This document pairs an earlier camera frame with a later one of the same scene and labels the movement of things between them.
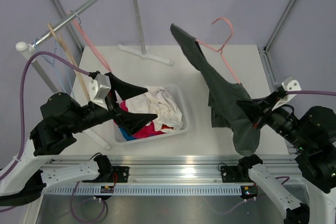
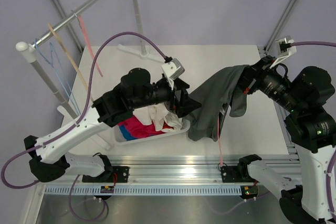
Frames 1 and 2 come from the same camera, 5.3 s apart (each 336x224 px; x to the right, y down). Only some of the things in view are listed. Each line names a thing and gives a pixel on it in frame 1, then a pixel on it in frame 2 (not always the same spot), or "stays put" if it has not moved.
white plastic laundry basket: [180, 95] stays put
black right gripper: [261, 114] -> [248, 77]
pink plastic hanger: [220, 50] -> [219, 142]
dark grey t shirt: [224, 93] -> [214, 95]
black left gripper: [112, 107] -> [177, 97]
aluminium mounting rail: [184, 169] stays put
